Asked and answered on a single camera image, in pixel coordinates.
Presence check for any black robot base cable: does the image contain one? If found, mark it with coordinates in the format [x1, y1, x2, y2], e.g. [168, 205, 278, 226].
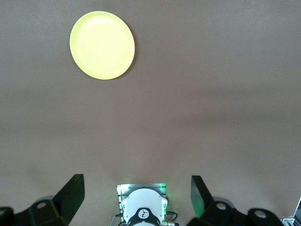
[164, 210, 179, 222]

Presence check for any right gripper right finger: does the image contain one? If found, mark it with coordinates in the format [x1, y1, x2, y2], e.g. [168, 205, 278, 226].
[187, 175, 283, 226]

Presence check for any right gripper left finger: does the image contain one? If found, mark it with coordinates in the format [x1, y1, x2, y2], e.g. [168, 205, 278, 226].
[0, 173, 85, 226]

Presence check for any aluminium frame corner post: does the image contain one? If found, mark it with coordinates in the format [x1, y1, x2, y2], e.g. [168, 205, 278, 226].
[281, 197, 301, 226]

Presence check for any yellow round plate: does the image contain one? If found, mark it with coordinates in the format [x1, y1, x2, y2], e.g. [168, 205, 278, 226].
[69, 10, 136, 81]

